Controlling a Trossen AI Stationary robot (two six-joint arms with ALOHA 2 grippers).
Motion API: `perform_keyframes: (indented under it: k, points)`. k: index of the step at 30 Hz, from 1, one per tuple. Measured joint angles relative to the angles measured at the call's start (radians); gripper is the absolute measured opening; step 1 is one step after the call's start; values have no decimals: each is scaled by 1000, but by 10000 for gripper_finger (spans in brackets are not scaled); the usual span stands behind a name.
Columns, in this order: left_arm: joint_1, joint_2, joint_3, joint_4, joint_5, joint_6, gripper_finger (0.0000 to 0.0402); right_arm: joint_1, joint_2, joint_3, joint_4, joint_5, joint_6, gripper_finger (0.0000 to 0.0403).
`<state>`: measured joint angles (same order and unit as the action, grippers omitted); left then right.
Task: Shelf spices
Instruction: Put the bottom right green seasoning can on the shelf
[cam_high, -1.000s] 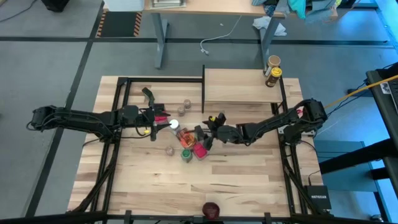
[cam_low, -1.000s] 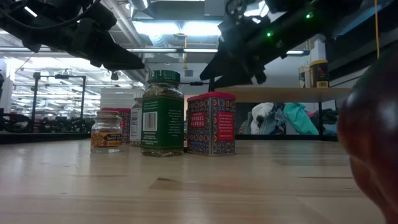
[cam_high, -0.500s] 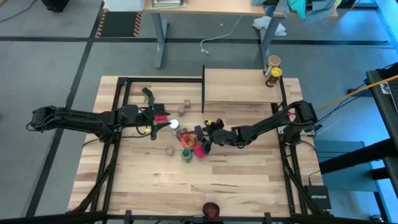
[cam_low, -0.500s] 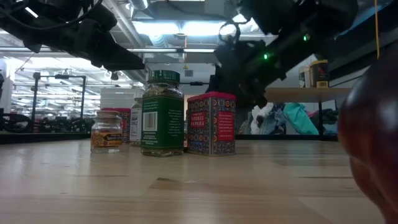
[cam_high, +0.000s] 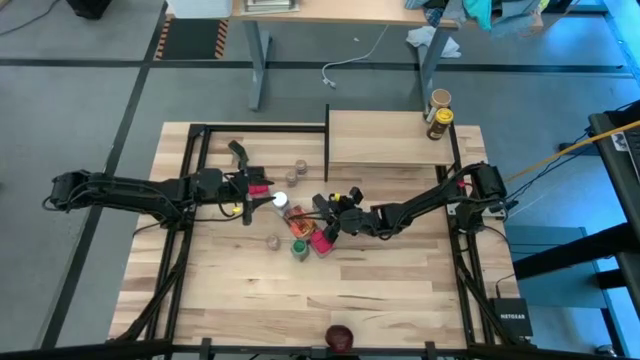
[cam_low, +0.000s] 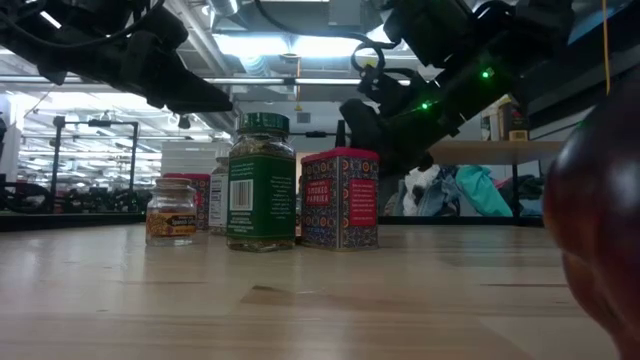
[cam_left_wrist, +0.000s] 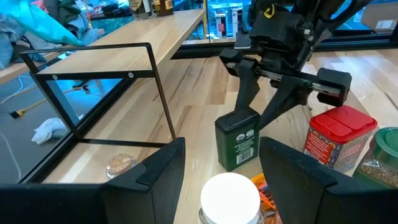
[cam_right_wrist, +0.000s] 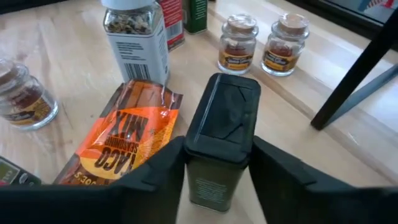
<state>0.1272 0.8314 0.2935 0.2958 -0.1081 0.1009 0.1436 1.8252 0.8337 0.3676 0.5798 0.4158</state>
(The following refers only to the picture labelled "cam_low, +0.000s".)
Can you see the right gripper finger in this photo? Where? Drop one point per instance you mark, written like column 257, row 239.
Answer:
column 362, row 122

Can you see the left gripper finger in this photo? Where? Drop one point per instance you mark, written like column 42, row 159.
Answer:
column 190, row 92

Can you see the smoked paprika tin red lid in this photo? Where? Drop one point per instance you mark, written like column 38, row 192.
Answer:
column 340, row 200
column 203, row 200

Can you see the white-lidded seasoning jar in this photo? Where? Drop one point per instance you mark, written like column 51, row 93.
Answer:
column 218, row 200

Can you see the small glass jar cork lid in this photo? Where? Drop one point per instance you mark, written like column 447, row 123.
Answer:
column 171, row 215

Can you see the green-lidded glass herb jar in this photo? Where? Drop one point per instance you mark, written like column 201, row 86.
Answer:
column 261, row 200

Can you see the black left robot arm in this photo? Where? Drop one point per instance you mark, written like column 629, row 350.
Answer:
column 30, row 35

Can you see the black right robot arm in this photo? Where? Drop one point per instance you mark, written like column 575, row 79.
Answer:
column 500, row 40

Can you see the white cloth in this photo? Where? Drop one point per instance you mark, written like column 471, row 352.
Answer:
column 420, row 185

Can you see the long ceiling light strip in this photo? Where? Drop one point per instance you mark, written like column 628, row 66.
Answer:
column 310, row 81

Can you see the blue denim garment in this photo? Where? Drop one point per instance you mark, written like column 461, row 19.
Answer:
column 445, row 192

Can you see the teal cloth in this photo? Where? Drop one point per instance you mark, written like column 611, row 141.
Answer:
column 480, row 192

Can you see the dark jar yellow lid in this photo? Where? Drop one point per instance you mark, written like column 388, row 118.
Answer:
column 514, row 125

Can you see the dark green garment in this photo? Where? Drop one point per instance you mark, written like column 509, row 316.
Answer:
column 527, row 192

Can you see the dark red apple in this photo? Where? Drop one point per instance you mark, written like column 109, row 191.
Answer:
column 600, row 225

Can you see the black background frame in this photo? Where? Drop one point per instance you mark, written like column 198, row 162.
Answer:
column 95, row 123

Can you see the black aluminium rig frame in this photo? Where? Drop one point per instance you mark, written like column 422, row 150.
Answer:
column 50, row 222

